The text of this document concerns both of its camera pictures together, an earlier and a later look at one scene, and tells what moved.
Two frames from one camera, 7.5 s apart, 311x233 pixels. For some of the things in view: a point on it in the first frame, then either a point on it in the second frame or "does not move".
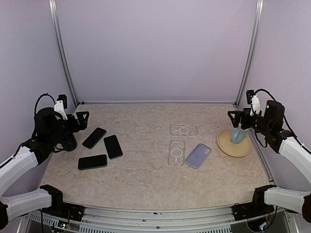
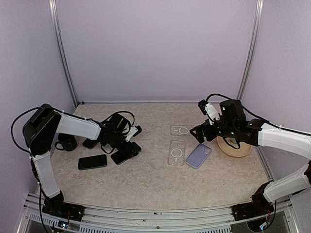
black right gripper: (239, 114) → (200, 135)
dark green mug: (69, 144) does not move
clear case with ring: (176, 155) does not move
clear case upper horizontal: (182, 130) does not move
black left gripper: (82, 124) → (130, 154)
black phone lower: (92, 162) does not move
